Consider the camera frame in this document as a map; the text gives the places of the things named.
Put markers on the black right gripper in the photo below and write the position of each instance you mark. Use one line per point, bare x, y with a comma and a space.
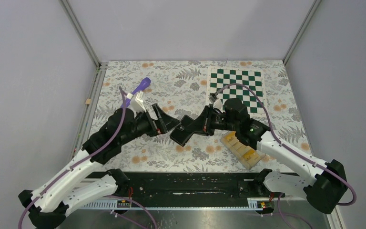
203, 124

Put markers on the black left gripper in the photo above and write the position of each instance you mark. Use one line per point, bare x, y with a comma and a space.
166, 123

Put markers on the black leather card holder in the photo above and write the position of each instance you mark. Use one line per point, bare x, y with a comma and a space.
182, 133

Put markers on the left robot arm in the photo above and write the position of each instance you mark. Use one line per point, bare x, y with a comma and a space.
49, 205

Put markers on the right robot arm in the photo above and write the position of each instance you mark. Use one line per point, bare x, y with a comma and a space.
322, 183

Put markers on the clear box of cards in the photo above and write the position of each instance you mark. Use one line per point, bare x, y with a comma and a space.
246, 155

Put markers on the floral tablecloth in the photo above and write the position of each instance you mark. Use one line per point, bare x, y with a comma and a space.
179, 88

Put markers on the purple toy microphone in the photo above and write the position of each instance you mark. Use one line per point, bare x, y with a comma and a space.
145, 83

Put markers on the green white chessboard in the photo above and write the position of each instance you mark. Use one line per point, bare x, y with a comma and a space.
249, 87

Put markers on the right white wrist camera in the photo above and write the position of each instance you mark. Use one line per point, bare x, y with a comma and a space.
217, 102

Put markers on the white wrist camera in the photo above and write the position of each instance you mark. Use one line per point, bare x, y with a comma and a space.
135, 102
217, 102

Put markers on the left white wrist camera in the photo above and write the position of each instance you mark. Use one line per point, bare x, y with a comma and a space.
135, 102

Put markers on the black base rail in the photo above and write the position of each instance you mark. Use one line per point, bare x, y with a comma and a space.
170, 187

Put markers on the white slotted cable duct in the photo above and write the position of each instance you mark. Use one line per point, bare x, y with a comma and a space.
249, 204

